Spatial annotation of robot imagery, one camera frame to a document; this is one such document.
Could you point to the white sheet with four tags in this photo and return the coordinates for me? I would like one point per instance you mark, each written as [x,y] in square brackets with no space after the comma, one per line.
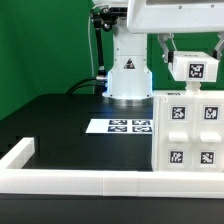
[120,126]

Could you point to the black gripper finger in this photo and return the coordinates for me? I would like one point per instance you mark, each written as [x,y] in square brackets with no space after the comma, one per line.
[167,53]
[217,52]

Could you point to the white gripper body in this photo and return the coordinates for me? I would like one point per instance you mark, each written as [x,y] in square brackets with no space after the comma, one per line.
[175,16]

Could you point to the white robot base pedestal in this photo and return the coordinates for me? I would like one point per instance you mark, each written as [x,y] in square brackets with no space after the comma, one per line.
[129,81]

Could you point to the white U-shaped table fence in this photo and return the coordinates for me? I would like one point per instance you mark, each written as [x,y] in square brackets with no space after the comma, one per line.
[16,179]

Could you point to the black camera on mount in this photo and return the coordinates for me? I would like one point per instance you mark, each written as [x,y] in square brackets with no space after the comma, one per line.
[104,16]

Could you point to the white cabinet body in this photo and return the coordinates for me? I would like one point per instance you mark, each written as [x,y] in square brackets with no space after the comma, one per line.
[167,96]

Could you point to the white box with tags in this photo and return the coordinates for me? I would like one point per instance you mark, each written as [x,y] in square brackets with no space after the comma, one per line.
[193,66]

